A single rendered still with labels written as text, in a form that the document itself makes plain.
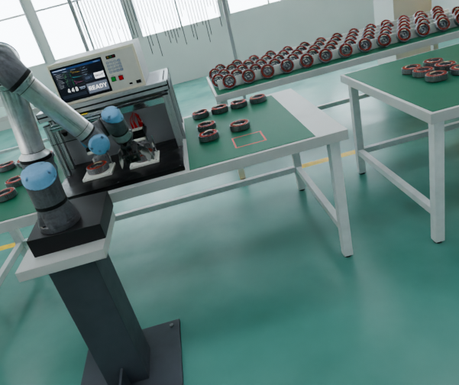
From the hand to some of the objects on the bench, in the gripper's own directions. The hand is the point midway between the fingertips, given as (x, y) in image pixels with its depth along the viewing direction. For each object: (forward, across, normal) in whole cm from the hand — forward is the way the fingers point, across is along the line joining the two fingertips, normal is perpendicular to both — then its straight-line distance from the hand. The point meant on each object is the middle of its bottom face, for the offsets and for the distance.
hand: (137, 162), depth 191 cm
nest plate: (+17, -24, +15) cm, 33 cm away
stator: (+26, +35, +25) cm, 50 cm away
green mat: (+31, +52, +33) cm, 69 cm away
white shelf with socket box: (+48, -103, +64) cm, 130 cm away
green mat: (+30, -77, +33) cm, 89 cm away
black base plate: (+20, -12, +15) cm, 28 cm away
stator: (+27, +53, +28) cm, 66 cm away
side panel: (+39, +20, +48) cm, 65 cm away
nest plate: (+17, 0, +15) cm, 22 cm away
